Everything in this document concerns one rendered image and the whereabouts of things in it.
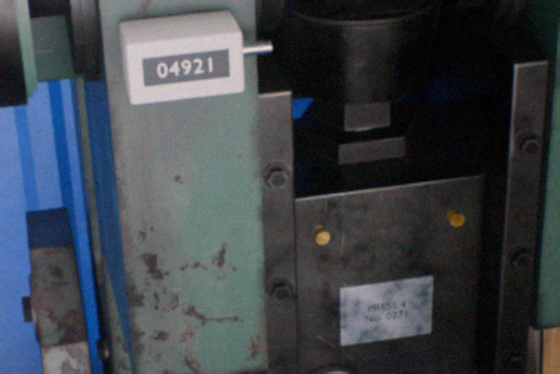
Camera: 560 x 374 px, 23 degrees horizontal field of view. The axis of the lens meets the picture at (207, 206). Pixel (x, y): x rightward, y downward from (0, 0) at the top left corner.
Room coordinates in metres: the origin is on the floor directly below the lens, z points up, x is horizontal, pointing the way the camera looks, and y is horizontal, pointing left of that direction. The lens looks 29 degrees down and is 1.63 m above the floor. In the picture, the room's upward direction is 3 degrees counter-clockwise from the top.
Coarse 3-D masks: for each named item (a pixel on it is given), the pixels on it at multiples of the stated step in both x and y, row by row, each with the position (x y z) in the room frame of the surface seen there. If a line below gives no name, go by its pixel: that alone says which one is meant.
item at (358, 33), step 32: (288, 0) 0.92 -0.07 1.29; (320, 0) 0.88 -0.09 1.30; (352, 0) 0.86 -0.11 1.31; (384, 0) 0.87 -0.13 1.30; (416, 0) 0.87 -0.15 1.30; (288, 32) 0.91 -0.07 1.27; (320, 32) 0.88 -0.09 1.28; (352, 32) 0.87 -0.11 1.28; (384, 32) 0.87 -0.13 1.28; (416, 32) 0.88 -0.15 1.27; (288, 64) 0.92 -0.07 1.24; (320, 64) 0.89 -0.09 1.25; (352, 64) 0.88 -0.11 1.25; (384, 64) 0.88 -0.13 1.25; (416, 64) 0.89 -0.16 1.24; (320, 96) 0.89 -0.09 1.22; (352, 96) 0.88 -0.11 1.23; (384, 96) 0.88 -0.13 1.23; (352, 128) 0.90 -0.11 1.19
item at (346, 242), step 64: (320, 128) 0.92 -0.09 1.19; (384, 128) 0.91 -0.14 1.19; (448, 128) 0.94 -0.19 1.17; (320, 192) 0.85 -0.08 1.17; (384, 192) 0.85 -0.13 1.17; (448, 192) 0.85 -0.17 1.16; (320, 256) 0.84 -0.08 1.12; (384, 256) 0.85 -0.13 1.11; (448, 256) 0.85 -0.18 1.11; (320, 320) 0.84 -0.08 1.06; (384, 320) 0.85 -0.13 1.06; (448, 320) 0.85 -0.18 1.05
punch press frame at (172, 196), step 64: (128, 0) 0.78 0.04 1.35; (192, 0) 0.78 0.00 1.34; (256, 0) 0.85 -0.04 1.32; (512, 0) 0.87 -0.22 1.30; (256, 64) 0.79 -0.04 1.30; (128, 128) 0.78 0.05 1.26; (192, 128) 0.78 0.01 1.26; (256, 128) 0.79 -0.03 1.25; (128, 192) 0.78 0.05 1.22; (192, 192) 0.78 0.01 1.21; (256, 192) 0.79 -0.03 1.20; (128, 256) 0.78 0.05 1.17; (192, 256) 0.78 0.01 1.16; (256, 256) 0.79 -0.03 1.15; (128, 320) 0.79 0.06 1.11; (192, 320) 0.78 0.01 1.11; (256, 320) 0.79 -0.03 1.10
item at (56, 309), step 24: (48, 216) 1.38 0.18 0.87; (48, 240) 1.28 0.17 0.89; (72, 240) 1.27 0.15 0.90; (48, 264) 1.24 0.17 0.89; (72, 264) 1.24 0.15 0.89; (48, 288) 1.21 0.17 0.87; (72, 288) 1.21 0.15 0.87; (24, 312) 1.28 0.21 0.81; (48, 312) 1.19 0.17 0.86; (72, 312) 1.19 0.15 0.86; (48, 336) 1.16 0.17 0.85; (72, 336) 1.16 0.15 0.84; (48, 360) 1.15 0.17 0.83; (72, 360) 1.15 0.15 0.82
